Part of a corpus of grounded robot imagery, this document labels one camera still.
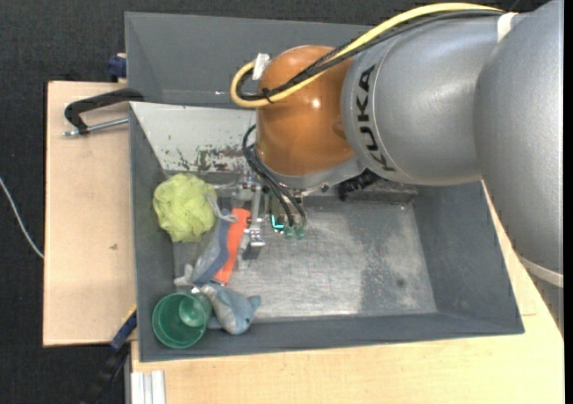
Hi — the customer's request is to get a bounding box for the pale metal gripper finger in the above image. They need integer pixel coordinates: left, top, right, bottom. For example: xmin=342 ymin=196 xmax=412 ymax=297
xmin=235 ymin=231 xmax=251 ymax=272
xmin=244 ymin=229 xmax=267 ymax=262

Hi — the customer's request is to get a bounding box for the grey blue and orange cloth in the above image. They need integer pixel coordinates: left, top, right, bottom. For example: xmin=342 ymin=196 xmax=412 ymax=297
xmin=173 ymin=208 xmax=252 ymax=288

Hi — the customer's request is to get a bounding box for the grey toy shark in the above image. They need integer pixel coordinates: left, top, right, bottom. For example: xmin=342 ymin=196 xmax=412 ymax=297
xmin=192 ymin=281 xmax=262 ymax=336

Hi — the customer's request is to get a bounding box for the yellow-green bath pouf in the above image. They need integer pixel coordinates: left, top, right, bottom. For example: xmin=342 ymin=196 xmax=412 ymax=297
xmin=152 ymin=172 xmax=238 ymax=244

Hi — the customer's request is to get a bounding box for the grey metal bin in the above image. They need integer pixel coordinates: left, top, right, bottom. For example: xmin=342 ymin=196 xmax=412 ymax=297
xmin=124 ymin=11 xmax=526 ymax=363

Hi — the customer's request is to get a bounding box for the green plastic cup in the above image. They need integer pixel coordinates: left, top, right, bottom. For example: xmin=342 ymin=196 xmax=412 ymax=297
xmin=150 ymin=291 xmax=213 ymax=350

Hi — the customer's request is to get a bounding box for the pale wood board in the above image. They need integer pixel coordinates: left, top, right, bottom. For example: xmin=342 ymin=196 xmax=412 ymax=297
xmin=42 ymin=81 xmax=139 ymax=348

